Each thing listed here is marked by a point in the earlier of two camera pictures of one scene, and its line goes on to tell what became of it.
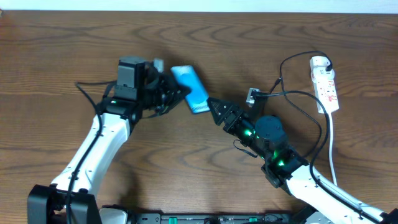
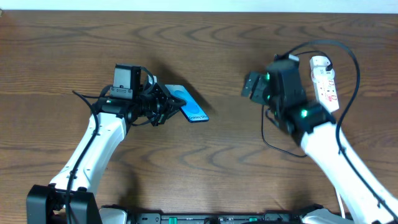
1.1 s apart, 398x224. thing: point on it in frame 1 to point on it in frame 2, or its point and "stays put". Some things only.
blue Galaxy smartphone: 198,99 to 191,111
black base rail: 178,218 stays put
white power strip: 324,85 stays put
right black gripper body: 231,118 to 256,88
